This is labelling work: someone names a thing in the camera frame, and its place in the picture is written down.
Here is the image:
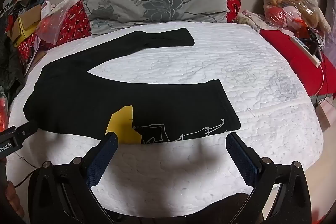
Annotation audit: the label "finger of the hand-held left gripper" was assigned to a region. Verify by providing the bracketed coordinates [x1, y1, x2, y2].
[14, 121, 39, 142]

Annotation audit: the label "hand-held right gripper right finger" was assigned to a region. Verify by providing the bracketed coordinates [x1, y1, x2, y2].
[225, 132, 319, 224]

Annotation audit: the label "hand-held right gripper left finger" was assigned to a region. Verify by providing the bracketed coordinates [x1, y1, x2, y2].
[28, 132, 119, 224]

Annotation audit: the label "black pants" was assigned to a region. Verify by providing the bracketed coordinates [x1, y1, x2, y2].
[23, 27, 242, 145]

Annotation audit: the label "person's left hand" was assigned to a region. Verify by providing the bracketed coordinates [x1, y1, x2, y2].
[0, 158, 25, 218]

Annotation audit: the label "orange plastic bag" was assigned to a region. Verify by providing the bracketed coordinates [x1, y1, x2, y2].
[0, 86, 9, 132]

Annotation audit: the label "dark green clothing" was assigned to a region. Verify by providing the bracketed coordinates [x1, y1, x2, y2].
[0, 32, 25, 104]

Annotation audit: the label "red patterned cloth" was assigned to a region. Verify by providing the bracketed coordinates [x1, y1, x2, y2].
[17, 34, 41, 69]

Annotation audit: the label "white quilted bedspread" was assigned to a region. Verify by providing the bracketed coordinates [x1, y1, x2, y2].
[5, 22, 324, 216]

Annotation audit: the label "plain red cloth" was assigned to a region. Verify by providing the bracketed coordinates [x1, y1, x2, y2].
[260, 28, 336, 98]

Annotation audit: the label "clear plastic bag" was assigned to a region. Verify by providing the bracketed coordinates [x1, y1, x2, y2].
[37, 0, 79, 45]

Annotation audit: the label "brown cardboard box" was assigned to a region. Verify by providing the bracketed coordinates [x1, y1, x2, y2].
[7, 7, 44, 46]

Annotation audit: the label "red floral quilt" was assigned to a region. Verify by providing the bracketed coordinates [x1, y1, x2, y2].
[56, 0, 242, 42]

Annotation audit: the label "white plastic bottle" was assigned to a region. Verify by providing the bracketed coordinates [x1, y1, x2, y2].
[41, 1, 52, 22]

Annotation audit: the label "white power strip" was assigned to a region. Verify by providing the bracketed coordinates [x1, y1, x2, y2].
[289, 35, 322, 67]

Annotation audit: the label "beige cloth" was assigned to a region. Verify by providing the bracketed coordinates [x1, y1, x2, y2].
[235, 9, 265, 31]

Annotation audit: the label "plastic bag of plush toys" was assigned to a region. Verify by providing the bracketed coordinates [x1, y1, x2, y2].
[262, 0, 332, 33]

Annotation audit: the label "tangle of black cables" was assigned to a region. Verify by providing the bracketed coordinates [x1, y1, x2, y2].
[302, 26, 326, 56]

